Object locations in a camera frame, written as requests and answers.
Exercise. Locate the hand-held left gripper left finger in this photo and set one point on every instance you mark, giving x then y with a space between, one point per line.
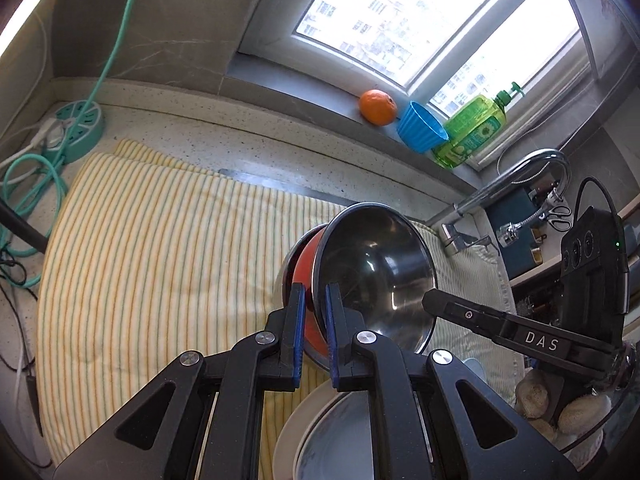
297 335

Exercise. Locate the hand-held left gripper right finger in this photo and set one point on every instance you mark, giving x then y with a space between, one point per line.
331 335

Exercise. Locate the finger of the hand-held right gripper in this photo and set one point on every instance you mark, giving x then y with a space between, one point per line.
465 315

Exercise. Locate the light blue bowl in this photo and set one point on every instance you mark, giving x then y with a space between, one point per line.
474 367

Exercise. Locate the small steel bowl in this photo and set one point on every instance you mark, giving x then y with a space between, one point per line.
291 265

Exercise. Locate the steel bowl with red outside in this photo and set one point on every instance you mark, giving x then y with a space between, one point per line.
370 270

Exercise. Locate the large white leaf-print plate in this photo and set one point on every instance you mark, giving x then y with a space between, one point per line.
282 435

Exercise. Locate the person's right hand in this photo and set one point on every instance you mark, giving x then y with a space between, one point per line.
532 395

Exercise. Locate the wooden shelf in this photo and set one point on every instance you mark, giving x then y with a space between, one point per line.
537 263

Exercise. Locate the dark teal box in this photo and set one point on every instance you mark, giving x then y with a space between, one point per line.
517 257

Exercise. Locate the chrome faucet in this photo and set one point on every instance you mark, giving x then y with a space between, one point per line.
500 180

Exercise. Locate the yellow striped cloth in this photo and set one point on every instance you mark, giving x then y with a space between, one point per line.
150 260

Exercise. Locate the green dish soap bottle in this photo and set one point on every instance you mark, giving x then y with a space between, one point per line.
470 135

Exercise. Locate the blue ribbed cup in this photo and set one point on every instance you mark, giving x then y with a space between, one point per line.
420 130

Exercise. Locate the orange fruit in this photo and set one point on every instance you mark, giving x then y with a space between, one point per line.
377 107

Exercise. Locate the round teal power strip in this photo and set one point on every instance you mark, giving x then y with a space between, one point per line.
85 125

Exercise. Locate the window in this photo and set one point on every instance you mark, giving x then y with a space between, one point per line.
400 10

